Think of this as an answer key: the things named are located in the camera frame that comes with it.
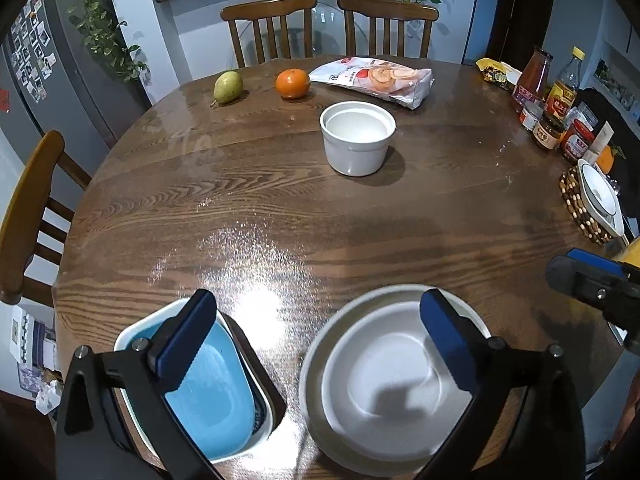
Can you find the blue rectangular dish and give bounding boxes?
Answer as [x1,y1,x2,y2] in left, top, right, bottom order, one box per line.
[121,320,260,461]

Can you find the large square patterned plate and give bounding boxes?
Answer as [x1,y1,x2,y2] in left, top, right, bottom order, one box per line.
[113,297,289,465]

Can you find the medium white bowl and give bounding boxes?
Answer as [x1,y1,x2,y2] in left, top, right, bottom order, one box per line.
[321,300,471,462]

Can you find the large white speckled bowl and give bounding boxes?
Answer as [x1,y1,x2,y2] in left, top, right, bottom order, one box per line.
[298,284,472,477]

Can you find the white ceramic ramekin pot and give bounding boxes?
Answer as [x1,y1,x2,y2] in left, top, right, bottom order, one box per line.
[319,101,396,178]

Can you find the white dish on trivet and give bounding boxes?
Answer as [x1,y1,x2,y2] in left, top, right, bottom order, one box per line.
[577,159,625,238]

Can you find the beaded wooden trivet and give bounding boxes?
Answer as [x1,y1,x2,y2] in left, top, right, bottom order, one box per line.
[559,168,614,246]

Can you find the red chili jar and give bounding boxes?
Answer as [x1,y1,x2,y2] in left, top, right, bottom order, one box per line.
[561,119,594,164]

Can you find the brown sauce jar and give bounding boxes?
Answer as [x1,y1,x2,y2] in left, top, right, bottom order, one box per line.
[533,112,564,151]

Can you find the small white label jar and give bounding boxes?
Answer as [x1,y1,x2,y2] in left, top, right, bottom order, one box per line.
[518,101,544,132]

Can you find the yellow cap oil bottle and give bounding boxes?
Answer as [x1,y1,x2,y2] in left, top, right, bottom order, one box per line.
[544,46,586,120]

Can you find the wooden chair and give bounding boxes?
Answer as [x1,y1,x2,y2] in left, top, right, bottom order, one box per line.
[220,0,318,68]
[0,130,91,308]
[337,0,439,58]

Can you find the red sauce bottle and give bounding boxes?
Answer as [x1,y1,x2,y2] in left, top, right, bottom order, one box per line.
[510,47,553,114]

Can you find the yellow snack packet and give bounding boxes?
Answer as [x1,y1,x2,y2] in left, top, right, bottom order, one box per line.
[475,58,522,91]

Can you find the green pear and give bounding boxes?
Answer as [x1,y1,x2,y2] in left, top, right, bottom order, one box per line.
[212,70,244,105]

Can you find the white snack bag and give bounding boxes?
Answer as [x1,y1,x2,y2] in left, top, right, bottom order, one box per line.
[309,56,434,110]

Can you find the orange tangerine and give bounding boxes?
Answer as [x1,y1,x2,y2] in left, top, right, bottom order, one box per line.
[274,68,310,100]

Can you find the grey refrigerator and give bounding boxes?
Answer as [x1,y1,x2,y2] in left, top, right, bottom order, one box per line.
[1,0,151,176]

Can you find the hanging green vine plant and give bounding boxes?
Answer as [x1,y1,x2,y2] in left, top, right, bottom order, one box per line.
[67,0,148,82]

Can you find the back left wooden chair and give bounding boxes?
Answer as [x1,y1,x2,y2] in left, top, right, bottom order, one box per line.
[220,0,318,68]

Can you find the back right wooden chair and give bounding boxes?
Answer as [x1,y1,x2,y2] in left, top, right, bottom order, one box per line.
[337,0,439,58]

